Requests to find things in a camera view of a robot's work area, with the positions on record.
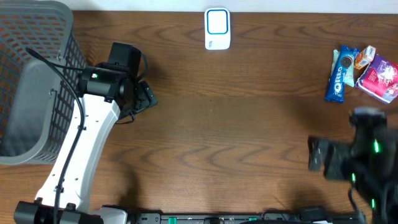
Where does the blue snack bar wrapper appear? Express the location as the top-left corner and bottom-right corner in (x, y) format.
(325, 45), (359, 103)

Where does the teal wet wipes packet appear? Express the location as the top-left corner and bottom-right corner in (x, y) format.
(331, 49), (354, 87)

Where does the red purple snack packet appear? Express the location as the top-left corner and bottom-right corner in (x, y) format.
(355, 54), (397, 104)

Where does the orange tissue packet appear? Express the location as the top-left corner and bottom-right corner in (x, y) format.
(354, 45), (376, 70)

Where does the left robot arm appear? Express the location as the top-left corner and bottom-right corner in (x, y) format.
(14, 67), (157, 223)

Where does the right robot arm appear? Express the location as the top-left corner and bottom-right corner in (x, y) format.
(308, 124), (397, 223)

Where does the grey plastic mesh basket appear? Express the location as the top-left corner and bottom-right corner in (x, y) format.
(1, 1), (86, 165)

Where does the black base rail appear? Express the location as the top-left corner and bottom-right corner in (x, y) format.
(127, 210), (360, 224)

